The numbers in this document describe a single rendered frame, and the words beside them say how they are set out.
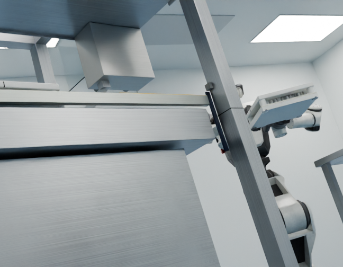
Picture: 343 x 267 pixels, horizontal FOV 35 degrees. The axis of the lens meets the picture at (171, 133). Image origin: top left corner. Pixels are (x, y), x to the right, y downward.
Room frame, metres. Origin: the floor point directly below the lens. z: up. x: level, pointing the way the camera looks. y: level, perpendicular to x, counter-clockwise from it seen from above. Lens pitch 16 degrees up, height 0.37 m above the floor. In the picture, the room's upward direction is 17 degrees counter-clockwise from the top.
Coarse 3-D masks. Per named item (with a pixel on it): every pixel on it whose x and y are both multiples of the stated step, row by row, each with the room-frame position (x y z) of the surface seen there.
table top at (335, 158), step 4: (336, 152) 2.89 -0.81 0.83; (340, 152) 2.88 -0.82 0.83; (328, 156) 2.93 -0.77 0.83; (332, 156) 2.91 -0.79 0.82; (336, 156) 2.90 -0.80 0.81; (340, 156) 2.88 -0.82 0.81; (320, 160) 2.97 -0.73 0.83; (324, 160) 2.95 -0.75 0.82; (328, 160) 2.94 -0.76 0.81; (332, 160) 2.92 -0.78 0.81; (336, 160) 2.96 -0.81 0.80; (340, 160) 3.01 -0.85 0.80; (316, 164) 3.00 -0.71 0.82; (320, 164) 2.98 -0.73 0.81; (332, 164) 3.08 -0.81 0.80; (336, 164) 3.12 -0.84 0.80
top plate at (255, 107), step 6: (306, 84) 2.16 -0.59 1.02; (312, 84) 2.17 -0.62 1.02; (282, 90) 2.15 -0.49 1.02; (288, 90) 2.15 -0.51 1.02; (294, 90) 2.15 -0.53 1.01; (300, 90) 2.17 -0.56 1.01; (306, 90) 2.20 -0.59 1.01; (258, 96) 2.13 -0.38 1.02; (264, 96) 2.13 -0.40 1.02; (270, 96) 2.14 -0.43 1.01; (276, 96) 2.16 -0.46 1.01; (282, 96) 2.18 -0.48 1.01; (258, 102) 2.16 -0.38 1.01; (252, 108) 2.24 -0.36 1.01; (258, 108) 2.24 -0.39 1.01; (252, 114) 2.32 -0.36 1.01
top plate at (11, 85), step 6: (0, 84) 1.17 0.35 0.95; (6, 84) 1.19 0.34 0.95; (12, 84) 1.20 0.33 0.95; (18, 84) 1.21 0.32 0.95; (24, 84) 1.22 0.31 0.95; (30, 84) 1.23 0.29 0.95; (36, 84) 1.24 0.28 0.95; (42, 84) 1.26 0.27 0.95; (48, 84) 1.27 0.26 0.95; (54, 84) 1.28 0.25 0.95; (30, 90) 1.24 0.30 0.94; (36, 90) 1.25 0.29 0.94; (42, 90) 1.26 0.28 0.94; (48, 90) 1.27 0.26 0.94; (54, 90) 1.28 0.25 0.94
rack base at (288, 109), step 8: (304, 96) 2.16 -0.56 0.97; (312, 96) 2.16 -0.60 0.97; (272, 104) 2.14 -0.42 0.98; (280, 104) 2.14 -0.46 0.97; (288, 104) 2.15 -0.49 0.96; (296, 104) 2.18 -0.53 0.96; (304, 104) 2.22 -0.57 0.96; (272, 112) 2.19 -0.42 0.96; (280, 112) 2.23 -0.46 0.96; (288, 112) 2.27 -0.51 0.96; (296, 112) 2.31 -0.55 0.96; (256, 120) 2.25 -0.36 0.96; (264, 120) 2.28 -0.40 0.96; (272, 120) 2.32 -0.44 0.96; (280, 120) 2.36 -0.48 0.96
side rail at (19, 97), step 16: (0, 96) 1.15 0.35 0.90; (16, 96) 1.17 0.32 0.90; (32, 96) 1.20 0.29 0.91; (48, 96) 1.23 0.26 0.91; (64, 96) 1.26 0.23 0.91; (80, 96) 1.30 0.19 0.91; (96, 96) 1.33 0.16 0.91; (112, 96) 1.37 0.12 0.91; (128, 96) 1.40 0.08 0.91; (144, 96) 1.44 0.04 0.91; (160, 96) 1.49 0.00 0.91; (176, 96) 1.53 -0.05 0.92; (192, 96) 1.58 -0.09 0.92
